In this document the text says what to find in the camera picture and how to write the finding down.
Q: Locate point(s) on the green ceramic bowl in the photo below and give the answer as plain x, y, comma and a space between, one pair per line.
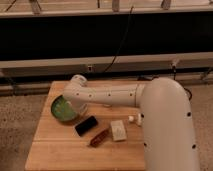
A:
62, 111

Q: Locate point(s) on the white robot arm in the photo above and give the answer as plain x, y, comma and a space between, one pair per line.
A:
168, 129

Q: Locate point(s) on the black smartphone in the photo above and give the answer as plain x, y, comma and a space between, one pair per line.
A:
86, 125

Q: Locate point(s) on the white plastic bottle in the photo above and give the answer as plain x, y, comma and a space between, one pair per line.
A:
135, 119

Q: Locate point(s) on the white soap bar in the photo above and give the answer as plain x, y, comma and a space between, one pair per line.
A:
118, 130

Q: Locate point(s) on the brown snack bar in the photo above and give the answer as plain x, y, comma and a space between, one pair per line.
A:
98, 139

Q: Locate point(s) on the wooden table board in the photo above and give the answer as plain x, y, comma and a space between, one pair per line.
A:
57, 146

